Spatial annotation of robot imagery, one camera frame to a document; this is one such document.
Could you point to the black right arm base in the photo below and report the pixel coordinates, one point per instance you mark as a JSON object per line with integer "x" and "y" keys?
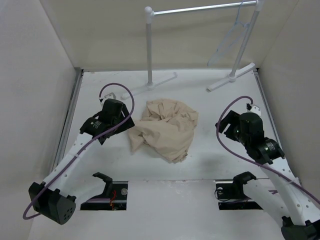
{"x": 230, "y": 193}

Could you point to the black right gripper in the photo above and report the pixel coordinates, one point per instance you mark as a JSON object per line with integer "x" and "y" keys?
{"x": 230, "y": 117}

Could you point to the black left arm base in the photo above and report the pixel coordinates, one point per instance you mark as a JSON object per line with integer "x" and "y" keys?
{"x": 112, "y": 197}

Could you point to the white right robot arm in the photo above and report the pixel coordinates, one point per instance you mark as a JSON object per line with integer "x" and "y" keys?
{"x": 292, "y": 208}

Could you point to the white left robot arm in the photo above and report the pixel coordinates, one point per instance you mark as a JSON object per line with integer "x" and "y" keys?
{"x": 55, "y": 197}

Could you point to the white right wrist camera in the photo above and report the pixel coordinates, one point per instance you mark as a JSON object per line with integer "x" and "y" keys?
{"x": 254, "y": 108}

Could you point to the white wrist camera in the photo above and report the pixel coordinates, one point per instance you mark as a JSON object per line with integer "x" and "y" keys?
{"x": 110, "y": 95}
{"x": 254, "y": 108}

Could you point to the light blue clothes hanger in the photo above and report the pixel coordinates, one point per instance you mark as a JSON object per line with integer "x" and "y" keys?
{"x": 236, "y": 32}

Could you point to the white clothes rack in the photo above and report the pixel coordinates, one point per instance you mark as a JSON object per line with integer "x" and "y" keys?
{"x": 187, "y": 34}

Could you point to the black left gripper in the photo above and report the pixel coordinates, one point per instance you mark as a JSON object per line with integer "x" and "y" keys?
{"x": 128, "y": 125}

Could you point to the beige trousers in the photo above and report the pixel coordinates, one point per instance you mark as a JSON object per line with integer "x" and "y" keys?
{"x": 167, "y": 126}

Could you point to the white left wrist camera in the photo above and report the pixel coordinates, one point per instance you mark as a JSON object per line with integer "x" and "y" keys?
{"x": 110, "y": 95}

